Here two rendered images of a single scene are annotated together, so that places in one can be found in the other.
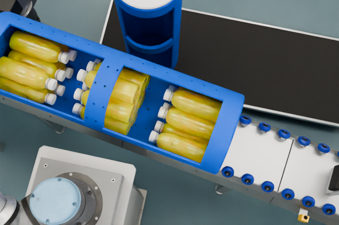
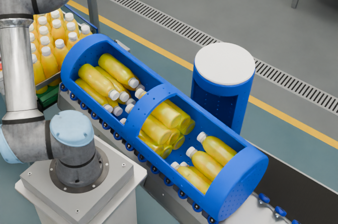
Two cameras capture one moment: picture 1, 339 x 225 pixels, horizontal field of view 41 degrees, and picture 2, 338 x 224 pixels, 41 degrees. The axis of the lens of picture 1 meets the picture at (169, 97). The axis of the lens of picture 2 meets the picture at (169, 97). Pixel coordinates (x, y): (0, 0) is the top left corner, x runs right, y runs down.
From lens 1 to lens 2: 0.65 m
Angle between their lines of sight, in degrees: 29
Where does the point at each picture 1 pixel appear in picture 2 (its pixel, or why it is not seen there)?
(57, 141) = not seen: hidden behind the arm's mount
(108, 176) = (120, 160)
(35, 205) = (55, 119)
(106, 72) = (159, 90)
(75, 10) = not seen: hidden behind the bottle
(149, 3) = (218, 79)
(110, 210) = (108, 185)
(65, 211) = (75, 134)
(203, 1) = (270, 149)
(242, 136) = (256, 214)
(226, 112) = (246, 153)
